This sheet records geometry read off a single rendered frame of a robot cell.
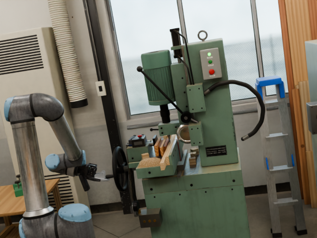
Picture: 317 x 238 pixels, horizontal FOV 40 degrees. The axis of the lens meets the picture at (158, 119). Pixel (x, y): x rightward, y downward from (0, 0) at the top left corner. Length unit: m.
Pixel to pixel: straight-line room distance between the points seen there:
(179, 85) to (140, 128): 1.50
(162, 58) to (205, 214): 0.93
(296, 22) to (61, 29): 1.94
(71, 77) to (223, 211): 1.89
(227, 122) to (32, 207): 1.15
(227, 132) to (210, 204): 0.42
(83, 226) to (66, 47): 2.01
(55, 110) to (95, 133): 1.93
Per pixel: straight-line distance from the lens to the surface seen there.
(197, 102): 2.43
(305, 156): 3.82
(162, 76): 2.54
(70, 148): 2.47
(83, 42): 3.98
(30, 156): 2.18
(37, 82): 3.83
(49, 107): 2.16
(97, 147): 4.11
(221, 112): 2.52
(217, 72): 2.42
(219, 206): 2.58
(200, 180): 2.52
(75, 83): 3.85
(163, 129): 2.65
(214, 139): 2.56
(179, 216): 2.63
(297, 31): 3.78
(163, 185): 2.56
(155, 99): 2.57
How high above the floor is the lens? 1.64
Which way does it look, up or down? 12 degrees down
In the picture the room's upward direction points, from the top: 10 degrees counter-clockwise
